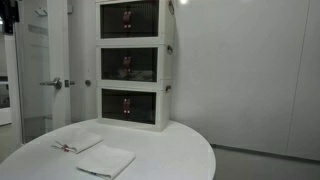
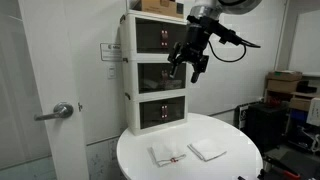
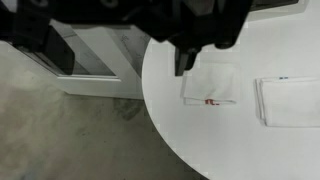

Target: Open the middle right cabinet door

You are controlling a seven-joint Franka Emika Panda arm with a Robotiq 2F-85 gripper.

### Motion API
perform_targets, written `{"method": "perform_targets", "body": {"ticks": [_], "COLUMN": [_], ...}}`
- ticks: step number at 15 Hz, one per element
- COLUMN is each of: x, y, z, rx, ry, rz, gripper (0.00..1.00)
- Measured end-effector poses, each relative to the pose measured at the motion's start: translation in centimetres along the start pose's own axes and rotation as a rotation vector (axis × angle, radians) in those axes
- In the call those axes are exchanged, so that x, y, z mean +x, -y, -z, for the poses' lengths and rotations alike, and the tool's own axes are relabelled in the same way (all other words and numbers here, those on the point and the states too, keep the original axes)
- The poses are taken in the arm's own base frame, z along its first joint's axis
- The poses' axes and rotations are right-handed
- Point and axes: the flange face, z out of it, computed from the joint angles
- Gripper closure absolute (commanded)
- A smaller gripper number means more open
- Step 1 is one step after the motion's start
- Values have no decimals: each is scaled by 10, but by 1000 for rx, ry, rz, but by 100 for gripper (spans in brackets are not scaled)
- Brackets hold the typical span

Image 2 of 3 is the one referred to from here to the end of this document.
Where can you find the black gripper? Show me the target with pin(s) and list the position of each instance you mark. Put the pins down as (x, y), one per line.
(196, 40)

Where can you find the cabinet door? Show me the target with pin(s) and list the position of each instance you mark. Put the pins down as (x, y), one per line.
(150, 77)
(178, 81)

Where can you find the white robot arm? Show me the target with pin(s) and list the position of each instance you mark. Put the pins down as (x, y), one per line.
(213, 9)

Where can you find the white stacked cabinet unit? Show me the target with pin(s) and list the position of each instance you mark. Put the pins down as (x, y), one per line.
(131, 58)

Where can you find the top cabinet doors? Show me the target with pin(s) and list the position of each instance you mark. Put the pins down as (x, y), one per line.
(157, 36)

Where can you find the cabinet doors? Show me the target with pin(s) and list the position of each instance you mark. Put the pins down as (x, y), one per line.
(158, 112)
(157, 36)

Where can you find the bottom cabinet doors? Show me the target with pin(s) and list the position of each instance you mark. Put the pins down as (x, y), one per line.
(158, 112)

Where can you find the cardboard box on cabinet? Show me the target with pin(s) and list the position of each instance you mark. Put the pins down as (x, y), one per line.
(163, 7)

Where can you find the white door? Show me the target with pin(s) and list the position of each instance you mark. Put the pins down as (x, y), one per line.
(48, 41)

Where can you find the plain white folded cloth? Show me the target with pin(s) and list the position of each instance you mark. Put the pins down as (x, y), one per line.
(207, 149)

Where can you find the lower cardboard box on shelf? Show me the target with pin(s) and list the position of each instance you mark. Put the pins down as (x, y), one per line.
(282, 86)

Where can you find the cardboard box on shelf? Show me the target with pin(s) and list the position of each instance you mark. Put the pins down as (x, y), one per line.
(284, 76)
(282, 86)

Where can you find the white cloth with red stripe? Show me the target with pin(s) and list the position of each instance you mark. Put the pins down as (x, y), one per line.
(164, 154)

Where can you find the black storage crate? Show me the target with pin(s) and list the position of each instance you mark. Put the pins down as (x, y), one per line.
(265, 125)

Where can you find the top cardboard box on shelf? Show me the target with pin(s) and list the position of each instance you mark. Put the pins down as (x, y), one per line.
(284, 76)

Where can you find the red black tool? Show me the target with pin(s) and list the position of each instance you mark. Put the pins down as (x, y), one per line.
(277, 171)

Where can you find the white wall switch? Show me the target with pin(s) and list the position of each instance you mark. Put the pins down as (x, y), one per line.
(111, 72)

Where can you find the wall sign plate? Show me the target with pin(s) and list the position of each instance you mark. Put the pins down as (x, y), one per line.
(110, 52)

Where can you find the silver door lever handle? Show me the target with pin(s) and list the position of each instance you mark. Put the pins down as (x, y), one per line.
(61, 111)

